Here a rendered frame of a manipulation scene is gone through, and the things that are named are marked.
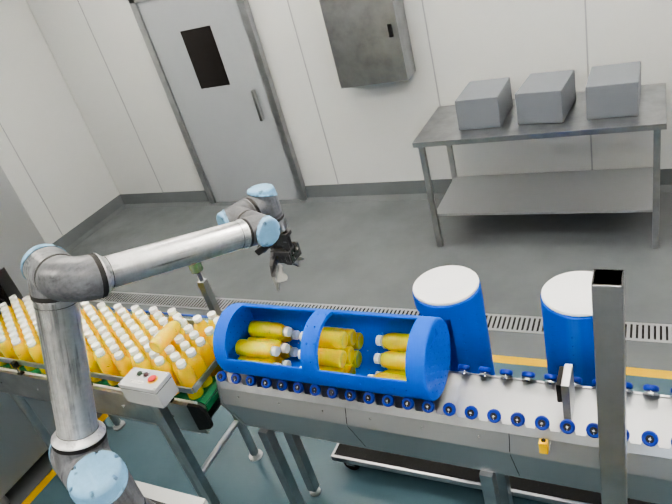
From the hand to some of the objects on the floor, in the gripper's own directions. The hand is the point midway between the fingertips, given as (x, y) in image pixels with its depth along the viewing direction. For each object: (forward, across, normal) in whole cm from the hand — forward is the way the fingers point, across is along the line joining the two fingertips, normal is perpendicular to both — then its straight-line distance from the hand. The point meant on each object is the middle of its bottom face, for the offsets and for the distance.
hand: (287, 278), depth 214 cm
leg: (+141, -8, +35) cm, 145 cm away
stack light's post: (+141, +34, +81) cm, 166 cm away
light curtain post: (+140, -30, -109) cm, 180 cm away
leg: (+141, +6, +35) cm, 145 cm away
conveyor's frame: (+141, -3, +128) cm, 190 cm away
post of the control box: (+141, -30, +61) cm, 157 cm away
